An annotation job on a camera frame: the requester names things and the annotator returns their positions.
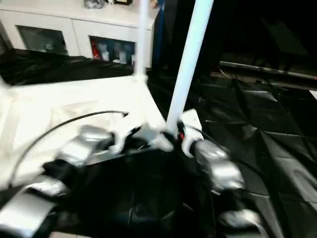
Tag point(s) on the white plastic table leg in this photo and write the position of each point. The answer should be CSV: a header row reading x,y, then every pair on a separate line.
x,y
141,37
188,62

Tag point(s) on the white plastic table top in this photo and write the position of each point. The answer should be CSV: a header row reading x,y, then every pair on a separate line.
x,y
62,104

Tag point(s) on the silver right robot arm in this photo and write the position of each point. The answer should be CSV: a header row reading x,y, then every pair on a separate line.
x,y
220,166

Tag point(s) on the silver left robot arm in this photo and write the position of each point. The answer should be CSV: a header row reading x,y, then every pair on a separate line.
x,y
74,148

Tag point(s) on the black plastic mat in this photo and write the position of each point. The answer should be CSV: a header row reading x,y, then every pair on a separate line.
x,y
247,129

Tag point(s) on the red package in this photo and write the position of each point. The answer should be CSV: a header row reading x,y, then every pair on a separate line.
x,y
95,49

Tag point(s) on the dark metal rod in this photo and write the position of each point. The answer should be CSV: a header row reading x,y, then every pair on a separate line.
x,y
267,70

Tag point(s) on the white glass-door cabinet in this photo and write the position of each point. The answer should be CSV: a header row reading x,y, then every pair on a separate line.
x,y
74,17

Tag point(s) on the white flat board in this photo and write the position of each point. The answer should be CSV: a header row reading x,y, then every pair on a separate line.
x,y
314,94

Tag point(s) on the grey ornament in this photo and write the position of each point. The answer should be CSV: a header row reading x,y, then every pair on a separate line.
x,y
94,3

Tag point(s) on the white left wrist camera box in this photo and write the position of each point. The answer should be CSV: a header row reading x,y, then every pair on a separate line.
x,y
123,138

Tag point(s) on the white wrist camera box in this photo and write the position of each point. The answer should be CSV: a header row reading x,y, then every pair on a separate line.
x,y
123,138
192,121

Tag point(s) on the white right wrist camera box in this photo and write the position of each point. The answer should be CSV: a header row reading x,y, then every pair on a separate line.
x,y
192,121

